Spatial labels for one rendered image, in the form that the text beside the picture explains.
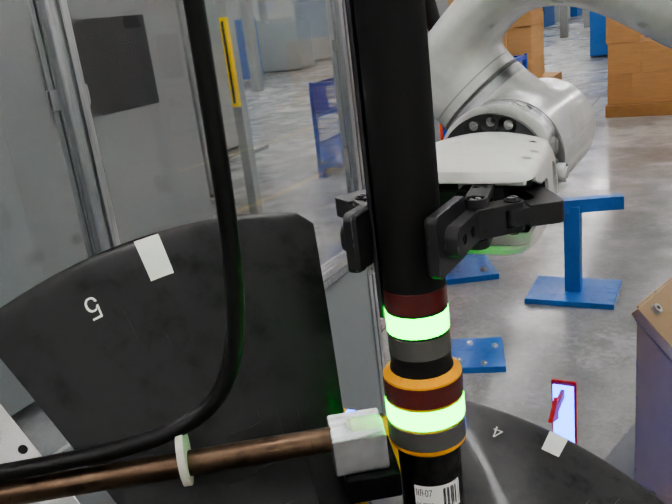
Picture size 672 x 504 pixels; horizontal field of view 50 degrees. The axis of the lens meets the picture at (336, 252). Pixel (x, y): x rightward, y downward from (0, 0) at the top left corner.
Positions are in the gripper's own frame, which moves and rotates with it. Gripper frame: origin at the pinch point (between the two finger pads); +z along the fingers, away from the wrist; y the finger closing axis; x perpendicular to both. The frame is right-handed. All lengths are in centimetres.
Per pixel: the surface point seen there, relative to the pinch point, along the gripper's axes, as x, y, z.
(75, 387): -8.7, 20.3, 6.1
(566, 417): -30.8, -0.6, -34.5
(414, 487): -14.2, 0.1, 1.6
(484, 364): -142, 79, -245
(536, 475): -27.0, -1.4, -18.8
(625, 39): -53, 108, -915
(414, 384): -7.6, -0.5, 1.8
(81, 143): -2, 70, -42
